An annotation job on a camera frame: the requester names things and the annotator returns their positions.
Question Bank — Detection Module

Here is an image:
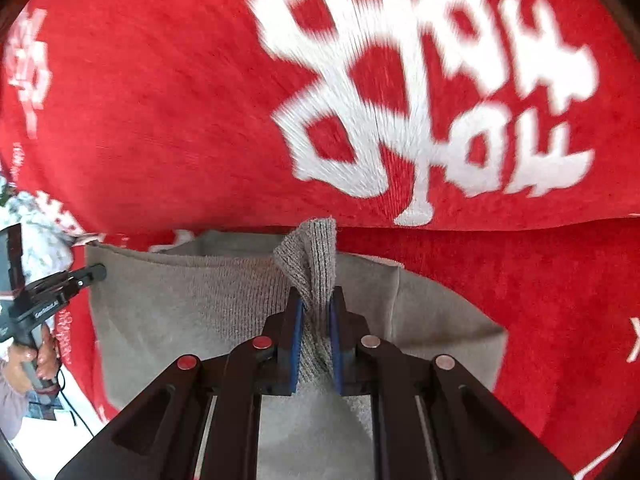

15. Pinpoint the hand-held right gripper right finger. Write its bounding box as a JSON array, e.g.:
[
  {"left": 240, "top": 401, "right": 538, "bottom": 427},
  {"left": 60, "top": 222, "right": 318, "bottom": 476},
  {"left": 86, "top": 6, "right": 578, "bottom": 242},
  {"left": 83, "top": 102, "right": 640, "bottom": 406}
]
[{"left": 327, "top": 286, "right": 576, "bottom": 480}]

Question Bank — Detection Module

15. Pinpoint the dark flat object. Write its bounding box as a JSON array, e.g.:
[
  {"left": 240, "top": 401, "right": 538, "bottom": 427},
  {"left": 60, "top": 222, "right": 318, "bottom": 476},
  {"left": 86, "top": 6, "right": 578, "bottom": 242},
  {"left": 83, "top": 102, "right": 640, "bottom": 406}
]
[{"left": 26, "top": 389, "right": 57, "bottom": 422}]

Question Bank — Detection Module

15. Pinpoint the grey knit sweater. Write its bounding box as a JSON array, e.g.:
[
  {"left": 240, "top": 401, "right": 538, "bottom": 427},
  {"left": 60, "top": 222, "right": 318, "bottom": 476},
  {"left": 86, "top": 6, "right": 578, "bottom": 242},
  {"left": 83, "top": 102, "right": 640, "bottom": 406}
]
[{"left": 85, "top": 217, "right": 508, "bottom": 480}]

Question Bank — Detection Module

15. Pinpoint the white floral cloth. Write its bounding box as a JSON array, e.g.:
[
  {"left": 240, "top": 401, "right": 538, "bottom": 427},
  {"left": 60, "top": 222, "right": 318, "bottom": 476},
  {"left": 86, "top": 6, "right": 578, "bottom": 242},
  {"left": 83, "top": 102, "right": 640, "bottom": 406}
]
[{"left": 0, "top": 175, "right": 77, "bottom": 291}]

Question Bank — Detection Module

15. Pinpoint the thin black cable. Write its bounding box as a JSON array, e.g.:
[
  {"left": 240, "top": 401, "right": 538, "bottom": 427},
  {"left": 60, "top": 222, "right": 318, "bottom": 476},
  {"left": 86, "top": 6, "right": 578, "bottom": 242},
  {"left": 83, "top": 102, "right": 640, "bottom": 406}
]
[{"left": 50, "top": 370, "right": 96, "bottom": 437}]

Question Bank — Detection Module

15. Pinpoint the red blanket with white print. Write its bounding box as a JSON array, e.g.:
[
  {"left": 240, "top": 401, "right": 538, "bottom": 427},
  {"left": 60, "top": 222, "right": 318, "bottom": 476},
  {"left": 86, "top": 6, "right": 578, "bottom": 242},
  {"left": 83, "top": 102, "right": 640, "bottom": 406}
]
[{"left": 0, "top": 0, "right": 640, "bottom": 480}]

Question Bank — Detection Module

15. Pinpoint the person's left forearm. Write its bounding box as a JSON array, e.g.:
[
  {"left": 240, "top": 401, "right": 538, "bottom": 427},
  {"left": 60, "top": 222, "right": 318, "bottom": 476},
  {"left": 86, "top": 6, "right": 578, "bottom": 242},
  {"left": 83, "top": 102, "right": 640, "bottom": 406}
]
[{"left": 0, "top": 367, "right": 30, "bottom": 442}]

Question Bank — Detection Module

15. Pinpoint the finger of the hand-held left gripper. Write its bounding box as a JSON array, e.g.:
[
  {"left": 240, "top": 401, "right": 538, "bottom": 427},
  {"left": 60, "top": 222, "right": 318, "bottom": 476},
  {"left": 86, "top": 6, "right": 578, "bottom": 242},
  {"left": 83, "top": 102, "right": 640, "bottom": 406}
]
[{"left": 64, "top": 263, "right": 107, "bottom": 295}]

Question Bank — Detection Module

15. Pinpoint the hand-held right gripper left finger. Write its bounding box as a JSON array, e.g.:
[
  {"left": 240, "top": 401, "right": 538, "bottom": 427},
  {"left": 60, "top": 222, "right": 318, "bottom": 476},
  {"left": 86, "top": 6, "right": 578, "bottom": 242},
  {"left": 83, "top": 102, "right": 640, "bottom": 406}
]
[{"left": 54, "top": 294, "right": 306, "bottom": 480}]

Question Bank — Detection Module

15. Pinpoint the person's left hand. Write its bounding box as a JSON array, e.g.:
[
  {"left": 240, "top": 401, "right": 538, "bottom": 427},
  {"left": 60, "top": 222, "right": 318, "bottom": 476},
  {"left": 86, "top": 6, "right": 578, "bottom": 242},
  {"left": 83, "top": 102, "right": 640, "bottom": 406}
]
[{"left": 4, "top": 327, "right": 62, "bottom": 396}]

